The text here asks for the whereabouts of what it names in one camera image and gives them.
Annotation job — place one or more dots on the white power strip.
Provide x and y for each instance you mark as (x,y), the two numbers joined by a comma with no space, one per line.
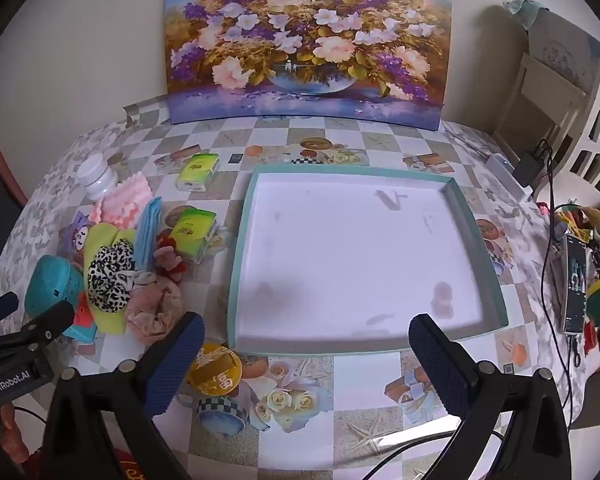
(505,175)

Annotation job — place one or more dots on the white pill bottle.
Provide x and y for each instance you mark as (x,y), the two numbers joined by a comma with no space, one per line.
(96,175)

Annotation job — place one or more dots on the pink white striped towel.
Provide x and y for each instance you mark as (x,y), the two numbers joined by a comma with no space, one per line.
(125,202)

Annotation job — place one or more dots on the person's left hand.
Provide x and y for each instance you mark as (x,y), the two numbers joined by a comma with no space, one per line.
(14,435)

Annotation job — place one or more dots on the teal cloth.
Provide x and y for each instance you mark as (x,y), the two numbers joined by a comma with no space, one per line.
(525,12)

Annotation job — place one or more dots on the teal shallow box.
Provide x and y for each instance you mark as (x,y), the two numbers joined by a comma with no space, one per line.
(355,260)

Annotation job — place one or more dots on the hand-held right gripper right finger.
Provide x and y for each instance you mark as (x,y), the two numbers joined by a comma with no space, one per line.
(440,365)

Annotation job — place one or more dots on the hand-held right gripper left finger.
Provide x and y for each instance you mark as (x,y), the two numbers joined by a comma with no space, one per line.
(172,365)

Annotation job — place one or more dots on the green tissue pack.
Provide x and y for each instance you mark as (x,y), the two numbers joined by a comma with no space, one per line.
(192,232)
(197,170)

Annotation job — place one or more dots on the black charger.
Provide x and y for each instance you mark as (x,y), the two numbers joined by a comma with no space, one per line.
(527,167)

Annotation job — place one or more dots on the red and light blue cloth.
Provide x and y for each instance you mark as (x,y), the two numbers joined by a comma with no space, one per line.
(82,325)

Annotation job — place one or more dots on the red gold-printed packet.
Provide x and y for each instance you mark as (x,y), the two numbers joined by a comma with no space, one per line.
(130,467)

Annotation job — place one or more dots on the pink scrunchie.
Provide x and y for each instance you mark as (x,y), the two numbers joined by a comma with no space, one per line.
(152,310)

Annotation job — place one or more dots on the red pink pipe-cleaner toy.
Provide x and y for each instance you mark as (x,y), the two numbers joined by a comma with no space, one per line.
(167,255)

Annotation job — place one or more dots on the teal round pouch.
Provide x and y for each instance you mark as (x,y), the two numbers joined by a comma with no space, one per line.
(50,280)

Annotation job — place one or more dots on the smartphone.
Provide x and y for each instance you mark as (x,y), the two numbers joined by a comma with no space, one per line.
(575,285)

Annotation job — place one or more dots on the brown wooden furniture edge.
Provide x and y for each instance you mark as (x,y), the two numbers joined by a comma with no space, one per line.
(0,160)

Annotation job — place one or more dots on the blue face mask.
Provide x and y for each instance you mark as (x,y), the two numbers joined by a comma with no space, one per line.
(147,232)

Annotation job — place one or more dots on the cream wooden chair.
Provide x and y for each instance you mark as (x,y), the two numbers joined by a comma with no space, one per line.
(540,95)

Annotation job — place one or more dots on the checkered printed tablecloth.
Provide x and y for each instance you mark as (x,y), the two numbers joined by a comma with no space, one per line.
(330,385)

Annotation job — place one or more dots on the flower painting canvas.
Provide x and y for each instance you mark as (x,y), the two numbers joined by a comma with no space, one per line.
(305,35)

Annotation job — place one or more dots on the white lattice furniture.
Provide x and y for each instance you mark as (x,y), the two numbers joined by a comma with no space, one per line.
(580,60)

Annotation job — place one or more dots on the leopard print scrunchie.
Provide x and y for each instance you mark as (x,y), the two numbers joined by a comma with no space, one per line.
(105,280)

